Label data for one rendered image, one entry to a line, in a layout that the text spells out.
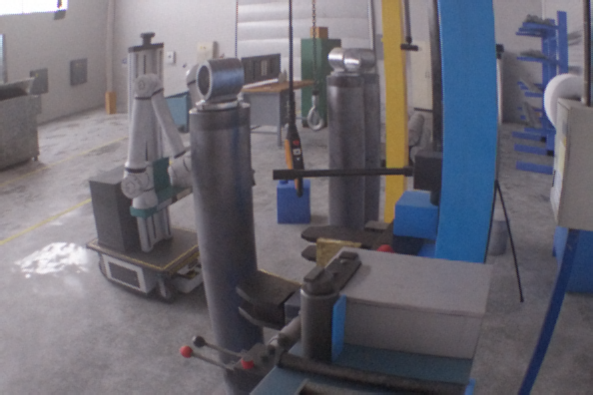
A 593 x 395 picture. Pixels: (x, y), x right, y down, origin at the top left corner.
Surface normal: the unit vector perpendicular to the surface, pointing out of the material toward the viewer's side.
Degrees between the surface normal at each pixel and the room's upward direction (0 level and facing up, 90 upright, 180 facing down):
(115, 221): 90
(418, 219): 90
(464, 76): 90
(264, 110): 90
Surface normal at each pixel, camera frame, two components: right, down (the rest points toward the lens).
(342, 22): -0.41, 0.29
